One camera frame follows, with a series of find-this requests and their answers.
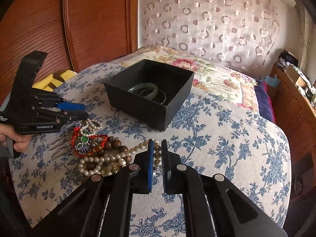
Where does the red cord bracelet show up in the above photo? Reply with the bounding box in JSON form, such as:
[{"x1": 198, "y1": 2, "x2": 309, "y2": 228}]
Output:
[{"x1": 71, "y1": 126, "x2": 109, "y2": 158}]

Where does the white pearl necklace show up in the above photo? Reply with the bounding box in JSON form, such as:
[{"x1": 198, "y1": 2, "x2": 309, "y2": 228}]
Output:
[{"x1": 77, "y1": 118, "x2": 161, "y2": 177}]

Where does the black square jewelry box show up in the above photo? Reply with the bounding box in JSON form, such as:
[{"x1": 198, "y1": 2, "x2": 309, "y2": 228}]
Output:
[{"x1": 104, "y1": 59, "x2": 194, "y2": 131}]

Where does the person's left hand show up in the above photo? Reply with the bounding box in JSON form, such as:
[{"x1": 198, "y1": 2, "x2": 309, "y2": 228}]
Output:
[{"x1": 0, "y1": 124, "x2": 33, "y2": 152}]

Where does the yellow cushion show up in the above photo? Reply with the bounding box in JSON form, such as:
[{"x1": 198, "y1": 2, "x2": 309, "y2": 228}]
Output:
[{"x1": 32, "y1": 70, "x2": 77, "y2": 92}]

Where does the green gem pendant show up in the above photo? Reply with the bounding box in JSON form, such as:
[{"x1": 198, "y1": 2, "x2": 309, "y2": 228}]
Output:
[{"x1": 75, "y1": 129, "x2": 91, "y2": 155}]

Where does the silver rhinestone hair comb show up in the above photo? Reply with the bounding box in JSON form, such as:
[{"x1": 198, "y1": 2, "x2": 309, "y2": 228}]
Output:
[{"x1": 49, "y1": 131, "x2": 82, "y2": 159}]

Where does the dark thin bangle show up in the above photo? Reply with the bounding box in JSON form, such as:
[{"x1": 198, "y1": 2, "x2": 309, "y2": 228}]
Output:
[{"x1": 141, "y1": 88, "x2": 166, "y2": 104}]

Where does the blue floral bedspread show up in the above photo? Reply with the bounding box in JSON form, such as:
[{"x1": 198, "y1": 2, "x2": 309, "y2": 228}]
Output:
[{"x1": 8, "y1": 61, "x2": 292, "y2": 237}]

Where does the green jade bangle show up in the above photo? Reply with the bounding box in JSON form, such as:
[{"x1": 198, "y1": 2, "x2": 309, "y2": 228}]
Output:
[{"x1": 127, "y1": 83, "x2": 158, "y2": 100}]

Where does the red wooden wardrobe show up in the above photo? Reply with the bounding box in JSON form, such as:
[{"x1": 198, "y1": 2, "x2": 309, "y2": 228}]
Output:
[{"x1": 1, "y1": 0, "x2": 138, "y2": 99}]

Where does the pink floral quilt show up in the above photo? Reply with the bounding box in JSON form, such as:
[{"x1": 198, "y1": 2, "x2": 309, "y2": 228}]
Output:
[{"x1": 111, "y1": 45, "x2": 259, "y2": 113}]

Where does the purple blanket edge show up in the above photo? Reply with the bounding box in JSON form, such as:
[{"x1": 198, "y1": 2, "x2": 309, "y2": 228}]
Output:
[{"x1": 254, "y1": 80, "x2": 275, "y2": 123}]

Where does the wooden side cabinet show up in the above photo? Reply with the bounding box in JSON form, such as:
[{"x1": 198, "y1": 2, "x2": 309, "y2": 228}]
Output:
[{"x1": 270, "y1": 65, "x2": 316, "y2": 168}]

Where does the sheer circle pattern curtain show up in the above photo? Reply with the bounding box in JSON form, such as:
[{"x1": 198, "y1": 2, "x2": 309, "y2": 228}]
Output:
[{"x1": 138, "y1": 0, "x2": 296, "y2": 75}]

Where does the cardboard box on cabinet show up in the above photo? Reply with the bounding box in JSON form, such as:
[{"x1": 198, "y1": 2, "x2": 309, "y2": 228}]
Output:
[{"x1": 285, "y1": 65, "x2": 308, "y2": 88}]

